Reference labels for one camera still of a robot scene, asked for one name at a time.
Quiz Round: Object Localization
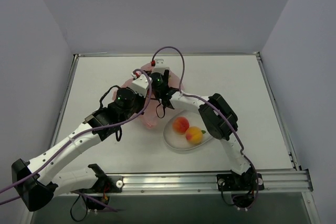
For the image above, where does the pink plastic bag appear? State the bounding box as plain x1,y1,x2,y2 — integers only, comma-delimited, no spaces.
112,63,180,129

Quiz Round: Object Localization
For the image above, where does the orange fake peach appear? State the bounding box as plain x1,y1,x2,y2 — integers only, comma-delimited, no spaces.
185,126,206,145

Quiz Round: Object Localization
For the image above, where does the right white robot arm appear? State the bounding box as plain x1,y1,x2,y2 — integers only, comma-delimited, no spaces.
150,70,258,183

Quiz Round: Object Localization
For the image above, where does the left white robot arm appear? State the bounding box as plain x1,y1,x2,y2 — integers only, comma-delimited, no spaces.
12,87,148,212

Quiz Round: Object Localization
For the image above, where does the white oval plate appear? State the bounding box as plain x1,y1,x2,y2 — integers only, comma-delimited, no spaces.
163,111,213,152

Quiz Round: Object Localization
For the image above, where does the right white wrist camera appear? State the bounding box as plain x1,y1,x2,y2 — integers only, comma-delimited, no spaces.
151,59,166,72

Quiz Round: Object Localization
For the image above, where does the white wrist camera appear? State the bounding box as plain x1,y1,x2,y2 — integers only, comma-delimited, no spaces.
151,59,166,72
130,72,152,98

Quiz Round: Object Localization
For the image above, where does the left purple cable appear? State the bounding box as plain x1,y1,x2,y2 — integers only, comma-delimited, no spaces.
0,68,153,205

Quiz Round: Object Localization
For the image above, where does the purple cable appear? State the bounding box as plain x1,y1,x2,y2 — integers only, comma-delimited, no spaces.
151,47,259,206
0,68,153,205

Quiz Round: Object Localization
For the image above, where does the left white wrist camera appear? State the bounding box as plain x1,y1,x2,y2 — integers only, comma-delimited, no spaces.
130,72,152,98

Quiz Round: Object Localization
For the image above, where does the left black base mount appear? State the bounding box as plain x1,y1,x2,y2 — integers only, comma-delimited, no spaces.
91,175,123,193

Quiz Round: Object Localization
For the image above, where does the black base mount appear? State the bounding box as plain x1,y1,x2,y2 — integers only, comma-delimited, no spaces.
216,172,265,191
91,175,123,193

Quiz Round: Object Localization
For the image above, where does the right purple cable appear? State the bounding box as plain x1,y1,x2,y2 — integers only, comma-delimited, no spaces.
151,47,259,206

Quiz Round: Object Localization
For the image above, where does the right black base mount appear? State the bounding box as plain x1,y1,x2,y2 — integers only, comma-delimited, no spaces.
216,172,265,191

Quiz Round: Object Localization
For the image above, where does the aluminium front rail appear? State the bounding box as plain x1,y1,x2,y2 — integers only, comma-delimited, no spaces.
49,169,313,196

